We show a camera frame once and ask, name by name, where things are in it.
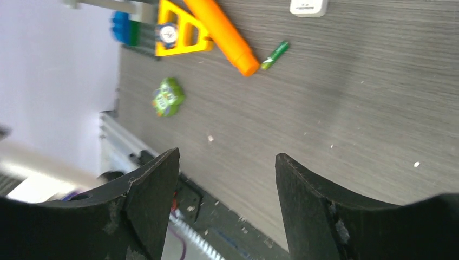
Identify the blue lego brick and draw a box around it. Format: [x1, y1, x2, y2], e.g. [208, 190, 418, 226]
[111, 11, 130, 44]

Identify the green owl toy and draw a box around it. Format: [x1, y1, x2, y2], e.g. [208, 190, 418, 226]
[152, 77, 185, 117]

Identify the yellow tape measure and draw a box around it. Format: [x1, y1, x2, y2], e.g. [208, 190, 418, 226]
[154, 1, 214, 57]

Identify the white remote control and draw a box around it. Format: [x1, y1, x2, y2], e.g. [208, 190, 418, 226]
[290, 0, 329, 17]

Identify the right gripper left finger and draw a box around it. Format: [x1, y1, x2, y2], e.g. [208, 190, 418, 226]
[1, 148, 180, 259]

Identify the green battery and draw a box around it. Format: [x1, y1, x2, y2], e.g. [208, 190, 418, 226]
[260, 41, 290, 70]

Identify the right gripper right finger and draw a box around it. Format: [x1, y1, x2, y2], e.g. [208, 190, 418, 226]
[275, 153, 458, 259]

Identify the small white remote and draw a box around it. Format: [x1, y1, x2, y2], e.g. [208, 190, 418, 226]
[1, 140, 107, 190]

